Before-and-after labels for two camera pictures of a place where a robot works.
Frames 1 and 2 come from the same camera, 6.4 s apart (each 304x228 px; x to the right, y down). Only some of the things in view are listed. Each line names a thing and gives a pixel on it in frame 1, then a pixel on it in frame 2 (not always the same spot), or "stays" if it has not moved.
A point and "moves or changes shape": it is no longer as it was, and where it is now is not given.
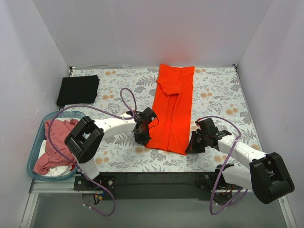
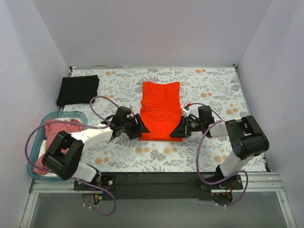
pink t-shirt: x=51 y=158 stays
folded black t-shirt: x=78 y=90 stays
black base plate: x=162 y=186 stays
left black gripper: x=141 y=137 -> x=135 y=126
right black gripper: x=194 y=144 -> x=184 y=126
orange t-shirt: x=170 y=121 moves or changes shape
